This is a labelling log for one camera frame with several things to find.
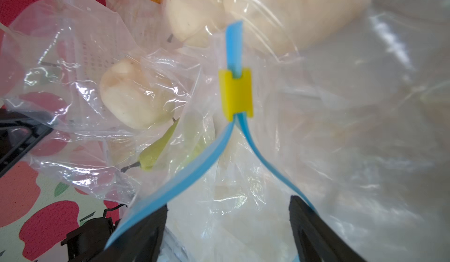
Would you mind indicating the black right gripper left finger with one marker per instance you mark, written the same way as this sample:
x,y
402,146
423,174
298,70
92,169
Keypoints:
x,y
140,243

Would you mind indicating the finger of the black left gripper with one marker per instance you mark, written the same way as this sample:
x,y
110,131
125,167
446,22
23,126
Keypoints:
x,y
18,136

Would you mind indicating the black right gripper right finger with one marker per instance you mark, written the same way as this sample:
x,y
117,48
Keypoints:
x,y
314,239

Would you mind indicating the clear blue zip-top bag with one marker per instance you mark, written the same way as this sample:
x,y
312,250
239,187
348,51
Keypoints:
x,y
357,125

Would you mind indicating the small clear pear bag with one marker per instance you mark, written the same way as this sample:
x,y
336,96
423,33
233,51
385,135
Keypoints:
x,y
53,56

